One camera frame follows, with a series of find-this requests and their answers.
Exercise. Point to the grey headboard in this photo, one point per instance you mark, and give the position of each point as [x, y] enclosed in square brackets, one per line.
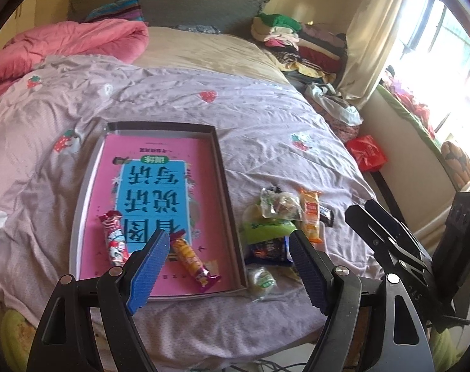
[200, 6]

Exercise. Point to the yellow green cloth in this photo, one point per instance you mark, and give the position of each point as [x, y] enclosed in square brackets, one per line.
[13, 333]

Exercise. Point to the pink picture book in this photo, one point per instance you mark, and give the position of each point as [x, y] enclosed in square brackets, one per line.
[153, 186]

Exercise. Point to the cream curtain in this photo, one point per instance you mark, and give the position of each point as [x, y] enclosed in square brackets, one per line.
[374, 27]

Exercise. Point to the bright green snack packet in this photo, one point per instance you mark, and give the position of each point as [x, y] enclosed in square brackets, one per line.
[266, 229]

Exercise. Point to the pink quilt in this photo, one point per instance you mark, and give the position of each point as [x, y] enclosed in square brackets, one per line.
[64, 42]

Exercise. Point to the red white snack packet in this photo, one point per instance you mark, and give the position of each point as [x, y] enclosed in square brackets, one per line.
[114, 240]

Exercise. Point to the pile of folded clothes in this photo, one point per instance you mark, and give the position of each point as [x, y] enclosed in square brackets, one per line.
[304, 42]

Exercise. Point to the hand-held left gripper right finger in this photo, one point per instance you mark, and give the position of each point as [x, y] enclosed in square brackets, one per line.
[308, 275]

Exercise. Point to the orange patterned cushion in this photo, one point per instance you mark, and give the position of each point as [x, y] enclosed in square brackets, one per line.
[458, 161]

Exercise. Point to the orange snack packet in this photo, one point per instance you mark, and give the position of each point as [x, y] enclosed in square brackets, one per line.
[311, 217]

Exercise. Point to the small black snack packet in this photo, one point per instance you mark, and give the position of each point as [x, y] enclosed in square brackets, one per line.
[326, 216]

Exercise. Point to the blue cookie packet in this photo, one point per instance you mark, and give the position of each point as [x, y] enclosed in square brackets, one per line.
[268, 251]

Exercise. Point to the floral cloth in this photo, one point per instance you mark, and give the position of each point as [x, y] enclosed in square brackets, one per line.
[341, 128]

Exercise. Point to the yellow magenta snack packet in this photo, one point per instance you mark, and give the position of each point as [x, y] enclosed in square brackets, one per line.
[192, 261]

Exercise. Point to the white plastic bag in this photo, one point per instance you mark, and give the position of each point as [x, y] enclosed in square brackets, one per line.
[335, 104]

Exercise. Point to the grey metal tray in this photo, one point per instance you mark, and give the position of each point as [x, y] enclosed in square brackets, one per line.
[235, 186]

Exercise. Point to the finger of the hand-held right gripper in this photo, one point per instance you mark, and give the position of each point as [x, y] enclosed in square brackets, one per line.
[390, 224]
[368, 232]

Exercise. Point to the window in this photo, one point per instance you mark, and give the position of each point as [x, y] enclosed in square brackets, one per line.
[444, 38]

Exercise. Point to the red plastic bag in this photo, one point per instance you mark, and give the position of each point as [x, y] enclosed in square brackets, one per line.
[366, 153]

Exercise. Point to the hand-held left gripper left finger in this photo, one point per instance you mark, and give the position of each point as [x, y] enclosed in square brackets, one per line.
[149, 271]

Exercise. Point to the green windowsill mat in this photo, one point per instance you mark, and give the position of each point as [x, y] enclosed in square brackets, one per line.
[405, 112]

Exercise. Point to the round green label pastry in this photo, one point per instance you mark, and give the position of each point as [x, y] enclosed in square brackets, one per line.
[260, 281]

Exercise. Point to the purple strawberry print blanket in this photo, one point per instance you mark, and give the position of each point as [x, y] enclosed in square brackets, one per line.
[258, 131]

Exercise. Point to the green pea snack packet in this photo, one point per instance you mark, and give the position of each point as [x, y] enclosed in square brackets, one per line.
[277, 203]

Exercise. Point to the striped pillow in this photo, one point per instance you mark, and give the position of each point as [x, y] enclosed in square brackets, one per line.
[116, 9]

